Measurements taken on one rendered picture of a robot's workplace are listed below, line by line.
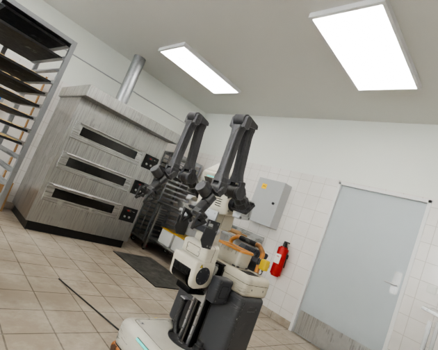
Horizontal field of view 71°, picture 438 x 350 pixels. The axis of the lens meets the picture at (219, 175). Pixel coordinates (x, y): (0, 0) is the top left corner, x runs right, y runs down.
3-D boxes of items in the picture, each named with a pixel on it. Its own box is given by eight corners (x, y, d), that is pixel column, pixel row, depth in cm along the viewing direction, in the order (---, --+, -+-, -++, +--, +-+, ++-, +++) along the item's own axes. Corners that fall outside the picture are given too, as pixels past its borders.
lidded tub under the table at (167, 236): (156, 240, 542) (162, 226, 545) (176, 245, 572) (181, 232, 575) (167, 247, 514) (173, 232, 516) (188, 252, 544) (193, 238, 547)
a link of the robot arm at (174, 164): (204, 116, 192) (193, 115, 200) (197, 112, 189) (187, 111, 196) (177, 180, 187) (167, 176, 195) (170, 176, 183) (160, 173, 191)
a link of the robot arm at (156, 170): (178, 174, 188) (170, 171, 194) (169, 160, 182) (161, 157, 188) (164, 187, 183) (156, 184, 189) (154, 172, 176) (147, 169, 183)
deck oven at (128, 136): (22, 234, 370) (90, 84, 392) (5, 208, 457) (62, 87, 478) (132, 254, 476) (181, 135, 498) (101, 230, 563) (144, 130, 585)
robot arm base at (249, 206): (256, 205, 173) (240, 200, 181) (252, 194, 169) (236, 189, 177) (246, 214, 168) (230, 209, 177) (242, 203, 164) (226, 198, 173)
